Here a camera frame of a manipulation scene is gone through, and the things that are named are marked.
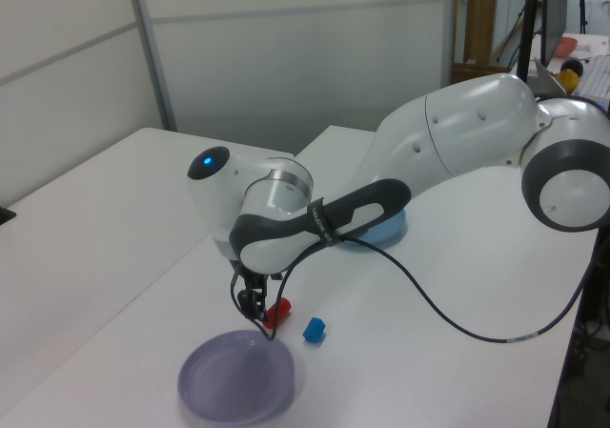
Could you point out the black tripod leg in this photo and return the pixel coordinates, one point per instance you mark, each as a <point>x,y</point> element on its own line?
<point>582,13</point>

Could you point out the white keyboard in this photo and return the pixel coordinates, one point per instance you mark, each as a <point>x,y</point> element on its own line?
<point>595,77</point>

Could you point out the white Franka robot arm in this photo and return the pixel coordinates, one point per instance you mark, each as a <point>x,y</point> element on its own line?
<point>457,123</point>

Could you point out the purple plate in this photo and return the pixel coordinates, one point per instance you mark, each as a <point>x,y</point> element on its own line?
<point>236,380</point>

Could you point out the grey laptop lid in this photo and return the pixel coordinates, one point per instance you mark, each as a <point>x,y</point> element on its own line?
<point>548,82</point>

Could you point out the blue hexagonal block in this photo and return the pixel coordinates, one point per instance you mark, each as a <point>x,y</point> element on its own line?
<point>313,330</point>

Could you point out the orange-red bowl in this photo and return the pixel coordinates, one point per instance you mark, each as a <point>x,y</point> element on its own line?
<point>567,46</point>

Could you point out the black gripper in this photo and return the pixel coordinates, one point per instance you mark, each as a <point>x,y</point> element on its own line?
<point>250,276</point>

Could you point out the red cylinder block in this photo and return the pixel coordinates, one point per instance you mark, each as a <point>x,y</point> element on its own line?
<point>280,311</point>

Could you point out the brown wooden cabinet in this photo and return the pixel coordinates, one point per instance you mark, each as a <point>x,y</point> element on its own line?
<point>481,27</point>

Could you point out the yellow ball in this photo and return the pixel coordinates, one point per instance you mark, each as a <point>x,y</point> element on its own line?
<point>569,81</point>

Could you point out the blue plate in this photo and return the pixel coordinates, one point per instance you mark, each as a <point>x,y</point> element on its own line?
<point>387,230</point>

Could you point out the black computer monitor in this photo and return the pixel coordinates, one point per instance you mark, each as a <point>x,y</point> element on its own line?
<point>555,13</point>

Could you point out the black stand with base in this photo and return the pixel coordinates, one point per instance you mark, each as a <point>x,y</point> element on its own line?
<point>6,216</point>

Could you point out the black ball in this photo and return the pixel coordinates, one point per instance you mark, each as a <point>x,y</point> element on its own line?
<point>575,66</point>

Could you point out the black monitor stand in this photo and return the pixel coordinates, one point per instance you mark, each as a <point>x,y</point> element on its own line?
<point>526,37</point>

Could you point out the grey metal partition post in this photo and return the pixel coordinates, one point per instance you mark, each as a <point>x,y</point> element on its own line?
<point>150,56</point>
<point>455,27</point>

